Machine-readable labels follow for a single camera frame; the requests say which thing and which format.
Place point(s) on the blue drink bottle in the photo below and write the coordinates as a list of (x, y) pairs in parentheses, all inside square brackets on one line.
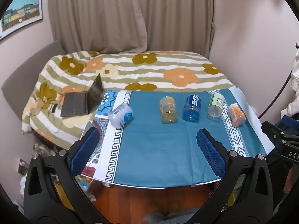
[(192, 108)]

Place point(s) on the person's right hand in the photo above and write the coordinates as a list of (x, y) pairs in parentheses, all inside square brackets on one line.
[(289, 179)]

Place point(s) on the white plastic bag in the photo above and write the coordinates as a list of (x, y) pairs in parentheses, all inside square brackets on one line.
[(24, 184)]

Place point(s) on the white plastic bottle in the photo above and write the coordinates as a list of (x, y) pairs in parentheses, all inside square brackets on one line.
[(121, 115)]

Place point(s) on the framed wall poster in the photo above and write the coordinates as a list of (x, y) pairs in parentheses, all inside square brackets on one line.
[(19, 10)]

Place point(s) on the floral striped blanket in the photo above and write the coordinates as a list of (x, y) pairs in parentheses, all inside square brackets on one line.
[(144, 71)]

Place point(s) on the teal patterned tablecloth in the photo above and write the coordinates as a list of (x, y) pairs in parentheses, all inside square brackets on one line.
[(158, 149)]

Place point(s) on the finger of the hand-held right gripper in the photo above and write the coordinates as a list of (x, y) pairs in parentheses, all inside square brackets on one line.
[(273, 129)]

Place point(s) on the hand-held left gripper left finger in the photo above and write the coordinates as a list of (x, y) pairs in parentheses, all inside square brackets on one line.
[(82, 150)]

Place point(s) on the white cloth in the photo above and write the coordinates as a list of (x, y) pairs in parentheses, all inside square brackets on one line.
[(294, 79)]

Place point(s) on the orange drink bottle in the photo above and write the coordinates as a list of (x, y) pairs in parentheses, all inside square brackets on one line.
[(236, 115)]

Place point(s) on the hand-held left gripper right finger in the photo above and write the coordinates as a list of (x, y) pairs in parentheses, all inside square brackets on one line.
[(211, 151)]

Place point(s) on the beige curtain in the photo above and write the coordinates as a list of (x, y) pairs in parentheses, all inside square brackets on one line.
[(130, 16)]

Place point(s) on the dark grey laptop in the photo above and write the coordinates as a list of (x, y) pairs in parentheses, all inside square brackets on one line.
[(78, 103)]

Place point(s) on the clear cup with green label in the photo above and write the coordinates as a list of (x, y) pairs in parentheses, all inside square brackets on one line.
[(216, 107)]

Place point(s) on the grey padded headboard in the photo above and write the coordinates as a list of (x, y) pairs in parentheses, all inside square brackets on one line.
[(25, 74)]

